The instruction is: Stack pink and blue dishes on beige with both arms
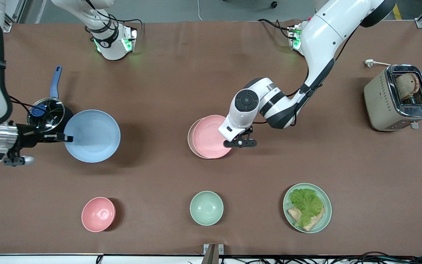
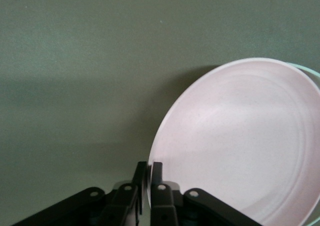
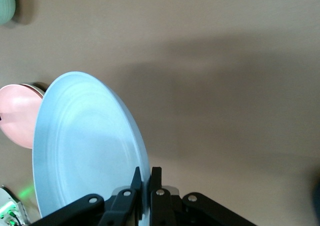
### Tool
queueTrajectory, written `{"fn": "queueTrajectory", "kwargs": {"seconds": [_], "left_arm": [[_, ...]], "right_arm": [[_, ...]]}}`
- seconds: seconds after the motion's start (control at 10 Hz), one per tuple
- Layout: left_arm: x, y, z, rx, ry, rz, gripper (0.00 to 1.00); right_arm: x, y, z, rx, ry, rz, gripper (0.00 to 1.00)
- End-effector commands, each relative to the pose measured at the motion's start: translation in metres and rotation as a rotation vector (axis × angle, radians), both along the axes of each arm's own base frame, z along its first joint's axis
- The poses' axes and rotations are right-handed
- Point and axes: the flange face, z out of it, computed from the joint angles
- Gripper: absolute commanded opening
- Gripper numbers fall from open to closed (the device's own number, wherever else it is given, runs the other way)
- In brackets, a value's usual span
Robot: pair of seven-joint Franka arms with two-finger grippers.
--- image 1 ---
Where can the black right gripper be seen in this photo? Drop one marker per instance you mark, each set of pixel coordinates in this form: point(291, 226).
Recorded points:
point(25, 137)

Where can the light blue plate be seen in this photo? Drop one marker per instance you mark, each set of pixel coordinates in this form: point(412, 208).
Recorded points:
point(93, 137)

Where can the pink plate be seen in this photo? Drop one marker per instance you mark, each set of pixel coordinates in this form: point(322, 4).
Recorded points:
point(209, 137)

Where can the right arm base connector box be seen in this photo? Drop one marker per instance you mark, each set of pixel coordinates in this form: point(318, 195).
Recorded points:
point(128, 40)

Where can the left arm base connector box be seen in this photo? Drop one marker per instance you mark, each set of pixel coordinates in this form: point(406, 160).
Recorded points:
point(294, 36)

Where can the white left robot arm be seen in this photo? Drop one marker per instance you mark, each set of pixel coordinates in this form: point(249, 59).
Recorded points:
point(324, 33)

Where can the glass lid with blue knob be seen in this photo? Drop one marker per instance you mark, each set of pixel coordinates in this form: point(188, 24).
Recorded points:
point(48, 112)

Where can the small pink bowl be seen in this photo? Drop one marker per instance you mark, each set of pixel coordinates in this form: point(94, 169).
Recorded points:
point(98, 214)

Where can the beige plate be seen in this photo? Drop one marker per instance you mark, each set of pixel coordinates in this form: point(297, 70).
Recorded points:
point(189, 137)

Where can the small green bowl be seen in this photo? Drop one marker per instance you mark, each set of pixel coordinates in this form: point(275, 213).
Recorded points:
point(206, 208)

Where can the black caster wheel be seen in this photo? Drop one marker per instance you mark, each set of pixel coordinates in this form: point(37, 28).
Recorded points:
point(273, 4)

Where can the green lettuce leaf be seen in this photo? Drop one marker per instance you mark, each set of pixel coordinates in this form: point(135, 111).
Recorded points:
point(306, 203)

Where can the brown bread slice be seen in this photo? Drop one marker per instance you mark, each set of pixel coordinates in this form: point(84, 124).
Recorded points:
point(315, 222)

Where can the green plate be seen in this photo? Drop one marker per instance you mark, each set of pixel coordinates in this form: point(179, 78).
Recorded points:
point(326, 216)

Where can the white toaster plug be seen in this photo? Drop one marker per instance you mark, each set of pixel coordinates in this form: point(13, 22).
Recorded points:
point(370, 63)

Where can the silver beige toaster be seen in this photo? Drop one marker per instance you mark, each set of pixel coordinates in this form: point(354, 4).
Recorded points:
point(381, 104)

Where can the toast slice in toaster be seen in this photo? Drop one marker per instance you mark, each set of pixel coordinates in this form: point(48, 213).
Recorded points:
point(407, 88)

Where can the metal bracket on table edge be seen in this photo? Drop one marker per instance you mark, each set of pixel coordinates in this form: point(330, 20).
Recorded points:
point(213, 253)

